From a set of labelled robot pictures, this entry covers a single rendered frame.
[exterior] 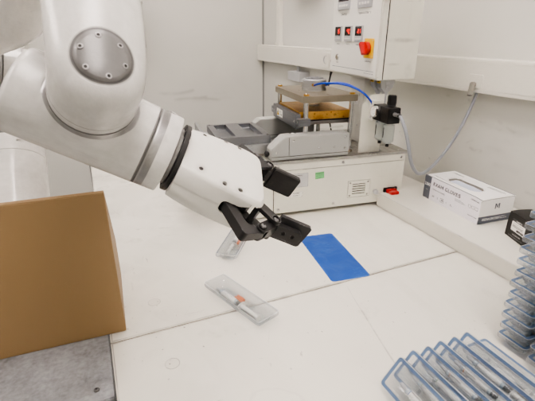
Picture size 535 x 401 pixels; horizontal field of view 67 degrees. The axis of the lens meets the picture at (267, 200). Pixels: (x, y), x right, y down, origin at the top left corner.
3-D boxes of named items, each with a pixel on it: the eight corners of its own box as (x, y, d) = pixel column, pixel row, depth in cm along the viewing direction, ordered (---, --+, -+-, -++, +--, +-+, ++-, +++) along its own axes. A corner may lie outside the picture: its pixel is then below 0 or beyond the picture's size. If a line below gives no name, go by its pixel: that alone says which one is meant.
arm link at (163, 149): (140, 151, 48) (164, 161, 50) (124, 197, 42) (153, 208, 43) (167, 93, 44) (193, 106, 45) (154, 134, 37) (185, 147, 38)
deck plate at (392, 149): (356, 130, 162) (357, 127, 162) (408, 153, 131) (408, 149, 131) (244, 138, 150) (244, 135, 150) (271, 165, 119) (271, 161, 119)
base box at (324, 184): (353, 171, 168) (356, 130, 162) (405, 205, 135) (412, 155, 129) (224, 184, 154) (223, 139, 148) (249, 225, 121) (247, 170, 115)
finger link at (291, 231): (245, 223, 45) (296, 243, 47) (246, 243, 42) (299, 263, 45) (260, 203, 43) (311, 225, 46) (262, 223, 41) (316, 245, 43)
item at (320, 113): (323, 110, 148) (325, 83, 144) (352, 122, 128) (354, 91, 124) (278, 113, 143) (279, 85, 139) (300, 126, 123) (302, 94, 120)
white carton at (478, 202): (452, 191, 135) (456, 169, 132) (510, 219, 115) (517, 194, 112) (421, 195, 131) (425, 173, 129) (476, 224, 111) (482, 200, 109)
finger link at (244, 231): (212, 183, 45) (255, 200, 47) (213, 231, 39) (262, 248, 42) (216, 175, 45) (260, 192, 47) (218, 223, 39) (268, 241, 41)
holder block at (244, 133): (254, 129, 142) (253, 122, 141) (270, 142, 125) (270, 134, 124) (206, 132, 138) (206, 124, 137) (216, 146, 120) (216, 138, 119)
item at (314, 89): (337, 108, 152) (339, 72, 147) (380, 125, 125) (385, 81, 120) (275, 111, 146) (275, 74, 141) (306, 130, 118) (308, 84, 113)
